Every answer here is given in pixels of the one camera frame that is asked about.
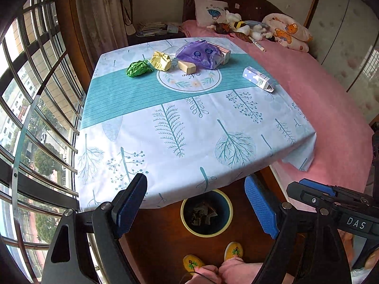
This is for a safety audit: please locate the green wrapper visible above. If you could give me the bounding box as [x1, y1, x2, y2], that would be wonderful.
[126, 59, 154, 78]

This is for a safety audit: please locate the pale cardboard box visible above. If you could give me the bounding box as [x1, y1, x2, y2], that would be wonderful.
[204, 40, 231, 66]

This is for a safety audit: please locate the bed with pink sheet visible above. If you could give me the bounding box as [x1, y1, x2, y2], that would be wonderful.
[180, 20, 376, 213]

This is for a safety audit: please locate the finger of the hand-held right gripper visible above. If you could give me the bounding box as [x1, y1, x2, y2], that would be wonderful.
[286, 181, 338, 212]
[299, 178, 336, 196]

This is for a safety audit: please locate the cream cardboard wedge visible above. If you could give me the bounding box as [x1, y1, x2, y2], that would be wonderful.
[178, 60, 197, 74]

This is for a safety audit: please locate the dark wooden nightstand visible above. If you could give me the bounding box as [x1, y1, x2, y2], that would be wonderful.
[127, 21, 185, 45]

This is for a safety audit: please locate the bee plush toy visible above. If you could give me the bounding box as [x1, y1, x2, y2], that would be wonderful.
[232, 21, 252, 34]

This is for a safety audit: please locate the purple plastic bag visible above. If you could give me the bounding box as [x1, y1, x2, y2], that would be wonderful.
[175, 41, 221, 70]

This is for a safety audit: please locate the bear print folded blanket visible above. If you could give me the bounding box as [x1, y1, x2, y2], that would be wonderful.
[262, 13, 313, 52]

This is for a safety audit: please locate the brown furry plush toy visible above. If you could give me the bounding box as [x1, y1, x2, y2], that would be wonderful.
[207, 23, 234, 34]

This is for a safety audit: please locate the hanging dark metal frame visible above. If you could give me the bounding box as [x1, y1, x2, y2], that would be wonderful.
[118, 0, 137, 34]

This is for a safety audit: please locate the round dark trash bin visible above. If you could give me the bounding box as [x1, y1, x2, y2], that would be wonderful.
[180, 190, 233, 238]

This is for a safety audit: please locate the window with metal grille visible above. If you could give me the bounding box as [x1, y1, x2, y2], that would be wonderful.
[0, 0, 89, 284]

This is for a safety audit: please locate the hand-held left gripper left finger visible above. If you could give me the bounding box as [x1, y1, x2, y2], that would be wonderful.
[41, 172, 148, 284]

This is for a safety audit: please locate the white purple milk carton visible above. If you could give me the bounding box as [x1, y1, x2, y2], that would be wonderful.
[243, 66, 276, 93]

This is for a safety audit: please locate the leaf print tablecloth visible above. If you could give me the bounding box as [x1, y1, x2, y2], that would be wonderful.
[75, 37, 317, 212]

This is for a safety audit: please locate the yellow paper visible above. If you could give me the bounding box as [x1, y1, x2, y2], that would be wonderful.
[149, 51, 172, 72]

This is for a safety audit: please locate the white fluffy plush dog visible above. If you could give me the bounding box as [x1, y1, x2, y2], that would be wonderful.
[250, 24, 274, 40]

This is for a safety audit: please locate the white embroidered pillow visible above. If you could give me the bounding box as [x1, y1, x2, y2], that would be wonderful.
[194, 0, 229, 27]

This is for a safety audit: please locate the white wardrobe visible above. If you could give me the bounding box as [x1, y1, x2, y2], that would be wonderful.
[306, 0, 379, 125]

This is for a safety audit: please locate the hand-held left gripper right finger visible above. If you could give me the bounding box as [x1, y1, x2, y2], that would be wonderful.
[244, 174, 353, 284]

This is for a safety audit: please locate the beige curtain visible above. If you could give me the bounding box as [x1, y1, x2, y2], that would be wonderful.
[75, 0, 131, 62]

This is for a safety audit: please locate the yellow embroidered slipper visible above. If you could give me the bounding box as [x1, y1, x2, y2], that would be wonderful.
[183, 254, 206, 274]
[224, 242, 245, 262]

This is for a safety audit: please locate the stack of books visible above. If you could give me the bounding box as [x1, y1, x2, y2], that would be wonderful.
[135, 21, 168, 37]

